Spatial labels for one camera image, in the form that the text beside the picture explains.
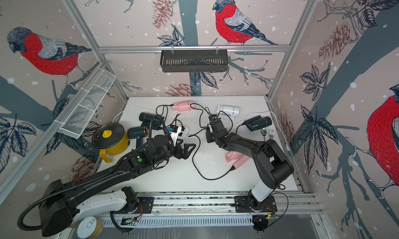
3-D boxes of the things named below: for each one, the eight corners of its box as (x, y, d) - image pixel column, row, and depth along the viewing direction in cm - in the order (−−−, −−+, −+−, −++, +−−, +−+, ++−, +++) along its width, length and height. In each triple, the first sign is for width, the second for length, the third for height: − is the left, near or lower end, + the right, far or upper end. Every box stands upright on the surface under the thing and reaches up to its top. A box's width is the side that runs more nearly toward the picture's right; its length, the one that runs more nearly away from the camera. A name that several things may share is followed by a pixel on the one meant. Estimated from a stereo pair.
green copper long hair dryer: (126, 147, 95) (122, 143, 91) (132, 130, 103) (129, 126, 99) (144, 147, 95) (142, 143, 91) (149, 130, 103) (147, 126, 99)
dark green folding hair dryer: (247, 133, 101) (249, 129, 97) (241, 123, 106) (243, 119, 102) (271, 126, 104) (274, 122, 101) (265, 117, 110) (267, 113, 106)
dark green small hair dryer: (137, 125, 106) (134, 121, 102) (143, 116, 111) (141, 111, 107) (160, 132, 102) (158, 128, 98) (166, 122, 107) (164, 118, 103)
